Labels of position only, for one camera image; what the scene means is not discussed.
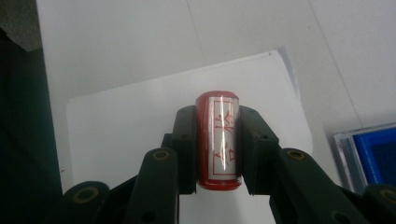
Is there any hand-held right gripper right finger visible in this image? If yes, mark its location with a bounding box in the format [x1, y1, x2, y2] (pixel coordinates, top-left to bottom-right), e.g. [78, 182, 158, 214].
[237, 105, 281, 196]

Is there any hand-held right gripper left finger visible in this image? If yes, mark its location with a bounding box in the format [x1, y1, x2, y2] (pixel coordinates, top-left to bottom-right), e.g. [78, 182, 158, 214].
[162, 105, 198, 195]

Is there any red cylindrical can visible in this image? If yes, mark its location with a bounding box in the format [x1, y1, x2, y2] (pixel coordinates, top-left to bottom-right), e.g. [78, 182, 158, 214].
[194, 90, 243, 191]

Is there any white paper stack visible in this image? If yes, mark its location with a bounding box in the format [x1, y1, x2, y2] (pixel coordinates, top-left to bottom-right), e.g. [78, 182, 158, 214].
[65, 46, 314, 224]

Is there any blue ink pad box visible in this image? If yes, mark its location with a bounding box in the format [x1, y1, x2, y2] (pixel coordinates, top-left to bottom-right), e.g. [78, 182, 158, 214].
[333, 122, 396, 195]

